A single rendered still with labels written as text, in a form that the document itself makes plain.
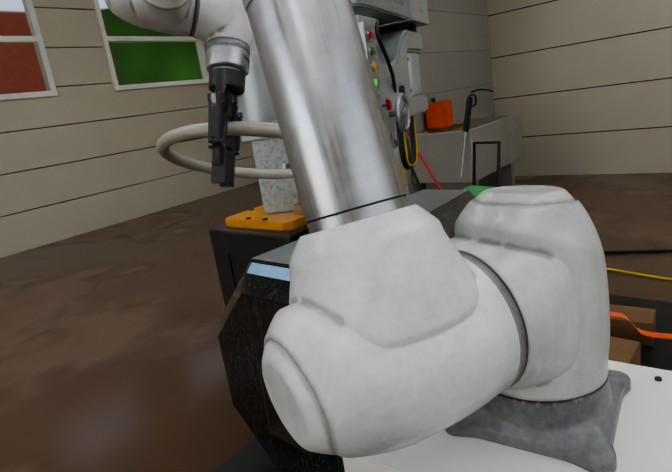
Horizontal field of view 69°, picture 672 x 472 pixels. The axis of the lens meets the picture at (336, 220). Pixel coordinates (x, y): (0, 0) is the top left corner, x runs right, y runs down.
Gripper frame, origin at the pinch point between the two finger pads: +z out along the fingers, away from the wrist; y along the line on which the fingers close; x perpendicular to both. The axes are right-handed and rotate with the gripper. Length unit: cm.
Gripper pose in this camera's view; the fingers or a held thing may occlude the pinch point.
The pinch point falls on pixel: (223, 168)
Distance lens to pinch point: 104.6
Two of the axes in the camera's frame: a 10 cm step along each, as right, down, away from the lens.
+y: 1.8, 1.1, 9.8
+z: -0.2, 9.9, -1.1
